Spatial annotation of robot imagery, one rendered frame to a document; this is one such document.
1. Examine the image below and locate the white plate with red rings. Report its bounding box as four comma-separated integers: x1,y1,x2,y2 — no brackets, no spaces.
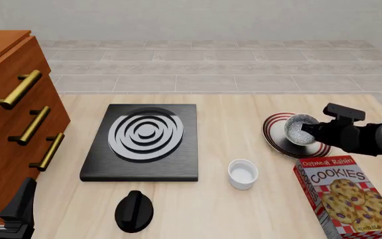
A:
262,112,333,160

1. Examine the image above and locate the round black stove knob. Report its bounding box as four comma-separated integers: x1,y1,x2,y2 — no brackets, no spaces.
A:
114,190,154,234

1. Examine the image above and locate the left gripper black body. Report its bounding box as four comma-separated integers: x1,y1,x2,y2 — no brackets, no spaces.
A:
0,215,35,239

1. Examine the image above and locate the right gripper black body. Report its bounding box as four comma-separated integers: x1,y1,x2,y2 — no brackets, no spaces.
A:
317,119,353,151

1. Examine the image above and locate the white ramekin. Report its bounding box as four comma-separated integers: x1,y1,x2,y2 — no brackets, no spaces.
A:
227,159,259,191

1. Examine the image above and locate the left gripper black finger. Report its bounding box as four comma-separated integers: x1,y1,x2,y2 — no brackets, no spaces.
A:
0,177,38,226

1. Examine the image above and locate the brass drawer handle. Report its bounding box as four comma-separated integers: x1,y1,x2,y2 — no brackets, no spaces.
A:
0,70,43,111
7,106,52,147
29,132,66,172

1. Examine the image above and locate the black bowl with speckled inside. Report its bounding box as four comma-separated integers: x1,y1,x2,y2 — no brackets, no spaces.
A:
283,114,321,147

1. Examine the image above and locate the flat black stove plate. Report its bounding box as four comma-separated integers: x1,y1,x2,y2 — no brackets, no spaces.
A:
80,104,200,183

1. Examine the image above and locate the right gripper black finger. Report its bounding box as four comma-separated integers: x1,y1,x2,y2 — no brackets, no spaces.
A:
300,121,322,139

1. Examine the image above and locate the oatmeal raisin cookies box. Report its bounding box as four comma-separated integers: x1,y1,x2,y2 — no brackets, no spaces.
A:
292,155,382,239

